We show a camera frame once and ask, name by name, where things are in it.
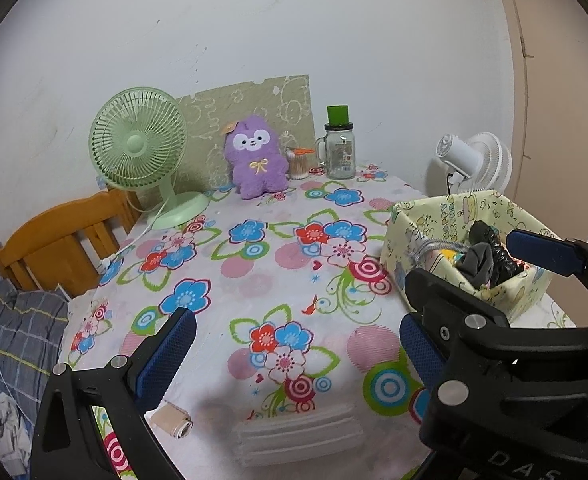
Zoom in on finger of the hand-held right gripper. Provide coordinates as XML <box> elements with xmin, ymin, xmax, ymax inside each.
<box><xmin>404</xmin><ymin>267</ymin><xmax>588</xmax><ymax>453</ymax></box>
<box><xmin>505</xmin><ymin>228</ymin><xmax>588</xmax><ymax>281</ymax></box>

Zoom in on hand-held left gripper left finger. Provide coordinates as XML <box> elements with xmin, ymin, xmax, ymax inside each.
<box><xmin>29</xmin><ymin>306</ymin><xmax>197</xmax><ymax>480</ymax></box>

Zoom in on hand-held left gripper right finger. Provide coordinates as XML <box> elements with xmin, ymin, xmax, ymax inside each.
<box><xmin>400</xmin><ymin>314</ymin><xmax>447</xmax><ymax>423</ymax></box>

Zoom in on grey sock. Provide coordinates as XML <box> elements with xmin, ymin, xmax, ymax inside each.
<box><xmin>456</xmin><ymin>242</ymin><xmax>494</xmax><ymax>291</ymax></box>

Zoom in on black sock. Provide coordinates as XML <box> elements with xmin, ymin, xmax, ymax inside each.
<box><xmin>468</xmin><ymin>220</ymin><xmax>527</xmax><ymax>286</ymax></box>

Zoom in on yellow patterned soft item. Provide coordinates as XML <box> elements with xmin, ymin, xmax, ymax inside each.
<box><xmin>436</xmin><ymin>247</ymin><xmax>467</xmax><ymax>266</ymax></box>

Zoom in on yellow printed storage box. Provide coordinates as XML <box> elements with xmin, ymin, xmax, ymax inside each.
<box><xmin>379</xmin><ymin>189</ymin><xmax>557</xmax><ymax>323</ymax></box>

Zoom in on beige rolled bandage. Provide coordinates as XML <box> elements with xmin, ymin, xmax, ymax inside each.
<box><xmin>151</xmin><ymin>401</ymin><xmax>195</xmax><ymax>438</ymax></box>

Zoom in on white standing fan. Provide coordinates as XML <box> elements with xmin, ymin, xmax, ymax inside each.
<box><xmin>426</xmin><ymin>131</ymin><xmax>514</xmax><ymax>196</ymax></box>

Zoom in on beige door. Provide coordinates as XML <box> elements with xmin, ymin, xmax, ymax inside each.
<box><xmin>491</xmin><ymin>0</ymin><xmax>588</xmax><ymax>328</ymax></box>

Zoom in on grey plaid bedding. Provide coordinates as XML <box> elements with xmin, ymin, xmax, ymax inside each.
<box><xmin>0</xmin><ymin>277</ymin><xmax>70</xmax><ymax>441</ymax></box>

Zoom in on floral tablecloth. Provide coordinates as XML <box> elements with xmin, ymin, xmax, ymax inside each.
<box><xmin>56</xmin><ymin>162</ymin><xmax>574</xmax><ymax>480</ymax></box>

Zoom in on white pleated face masks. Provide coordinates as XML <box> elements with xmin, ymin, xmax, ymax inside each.
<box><xmin>231</xmin><ymin>400</ymin><xmax>367</xmax><ymax>468</ymax></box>

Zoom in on white crumpled cloth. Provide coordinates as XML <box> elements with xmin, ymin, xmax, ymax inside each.
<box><xmin>0</xmin><ymin>392</ymin><xmax>32</xmax><ymax>476</ymax></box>

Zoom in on glass jar mug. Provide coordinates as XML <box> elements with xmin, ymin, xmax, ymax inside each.
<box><xmin>315</xmin><ymin>122</ymin><xmax>357</xmax><ymax>180</ymax></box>

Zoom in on purple plush toy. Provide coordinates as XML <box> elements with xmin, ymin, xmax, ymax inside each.
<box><xmin>224</xmin><ymin>115</ymin><xmax>291</xmax><ymax>201</ymax></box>

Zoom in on clear cotton swab jar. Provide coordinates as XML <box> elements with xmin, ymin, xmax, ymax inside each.
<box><xmin>286</xmin><ymin>146</ymin><xmax>313</xmax><ymax>179</ymax></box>

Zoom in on green desk fan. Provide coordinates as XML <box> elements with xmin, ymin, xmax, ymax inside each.
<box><xmin>89</xmin><ymin>87</ymin><xmax>209</xmax><ymax>231</ymax></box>

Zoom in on white fan power cable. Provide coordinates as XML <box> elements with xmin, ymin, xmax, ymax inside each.
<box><xmin>99</xmin><ymin>195</ymin><xmax>175</xmax><ymax>273</ymax></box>

